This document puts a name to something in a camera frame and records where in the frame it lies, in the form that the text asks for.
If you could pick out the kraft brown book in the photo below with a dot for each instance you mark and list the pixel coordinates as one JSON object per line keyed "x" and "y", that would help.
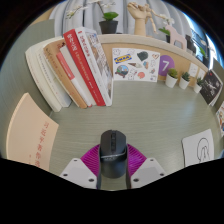
{"x": 61, "y": 71}

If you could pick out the wooden hand model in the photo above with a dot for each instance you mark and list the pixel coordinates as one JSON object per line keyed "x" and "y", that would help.
{"x": 138, "y": 18}

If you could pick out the white mouse pad with drawing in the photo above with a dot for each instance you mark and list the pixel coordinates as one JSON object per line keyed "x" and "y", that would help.
{"x": 198, "y": 148}

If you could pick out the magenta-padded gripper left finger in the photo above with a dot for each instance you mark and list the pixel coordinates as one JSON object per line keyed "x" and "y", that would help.
{"x": 78, "y": 170}

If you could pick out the white wall socket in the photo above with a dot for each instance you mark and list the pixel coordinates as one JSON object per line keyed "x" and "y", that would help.
{"x": 202, "y": 74}
{"x": 193, "y": 70}

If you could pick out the grey curtain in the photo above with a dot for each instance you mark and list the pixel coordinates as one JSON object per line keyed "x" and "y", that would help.
{"x": 86, "y": 16}

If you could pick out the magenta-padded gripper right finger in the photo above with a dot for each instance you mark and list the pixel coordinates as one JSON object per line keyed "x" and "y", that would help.
{"x": 146, "y": 170}

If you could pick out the leafy plant in black pot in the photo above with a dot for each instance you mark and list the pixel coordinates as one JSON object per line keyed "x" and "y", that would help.
{"x": 204, "y": 53}

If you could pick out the pink wooden horse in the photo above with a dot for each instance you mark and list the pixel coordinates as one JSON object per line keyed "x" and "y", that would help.
{"x": 176, "y": 38}

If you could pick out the black computer mouse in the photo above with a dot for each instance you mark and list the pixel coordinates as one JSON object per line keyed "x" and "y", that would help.
{"x": 113, "y": 155}

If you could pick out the black wooden horse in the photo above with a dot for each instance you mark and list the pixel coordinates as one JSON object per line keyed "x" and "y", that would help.
{"x": 190, "y": 45}

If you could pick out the grey-green desk divider panel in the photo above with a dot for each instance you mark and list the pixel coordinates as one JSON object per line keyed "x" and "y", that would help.
{"x": 220, "y": 71}
{"x": 15, "y": 66}

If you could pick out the colourful food sticker sheet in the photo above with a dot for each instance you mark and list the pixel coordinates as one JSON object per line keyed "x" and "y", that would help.
{"x": 221, "y": 120}

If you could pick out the beige booklet with red text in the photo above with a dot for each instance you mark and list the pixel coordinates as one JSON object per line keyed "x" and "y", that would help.
{"x": 31, "y": 133}

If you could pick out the purple round number sign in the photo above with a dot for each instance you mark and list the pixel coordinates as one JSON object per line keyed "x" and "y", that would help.
{"x": 166, "y": 65}

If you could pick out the window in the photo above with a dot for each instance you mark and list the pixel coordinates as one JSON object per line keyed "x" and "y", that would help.
{"x": 205, "y": 33}

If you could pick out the small plant in white pot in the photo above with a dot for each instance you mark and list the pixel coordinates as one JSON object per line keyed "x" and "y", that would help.
{"x": 197, "y": 88}
{"x": 171, "y": 81}
{"x": 183, "y": 84}

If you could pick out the book with illustrated cover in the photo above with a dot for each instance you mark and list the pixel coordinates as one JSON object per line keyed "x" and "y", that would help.
{"x": 98, "y": 61}

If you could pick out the white orchid in black pot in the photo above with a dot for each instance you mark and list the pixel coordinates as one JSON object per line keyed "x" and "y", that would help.
{"x": 164, "y": 31}
{"x": 108, "y": 26}

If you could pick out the thick white book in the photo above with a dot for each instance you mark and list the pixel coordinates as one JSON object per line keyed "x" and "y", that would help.
{"x": 51, "y": 80}
{"x": 38, "y": 76}

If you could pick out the white book with red band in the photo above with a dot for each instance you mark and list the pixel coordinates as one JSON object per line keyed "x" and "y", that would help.
{"x": 78, "y": 83}

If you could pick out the black book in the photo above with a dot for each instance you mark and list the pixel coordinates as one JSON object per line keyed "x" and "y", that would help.
{"x": 210, "y": 87}

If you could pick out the wooden artist mannequin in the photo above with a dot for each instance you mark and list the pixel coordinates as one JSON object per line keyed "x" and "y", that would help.
{"x": 154, "y": 21}

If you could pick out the white sticker sheet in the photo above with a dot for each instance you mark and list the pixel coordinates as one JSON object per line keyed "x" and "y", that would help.
{"x": 136, "y": 65}

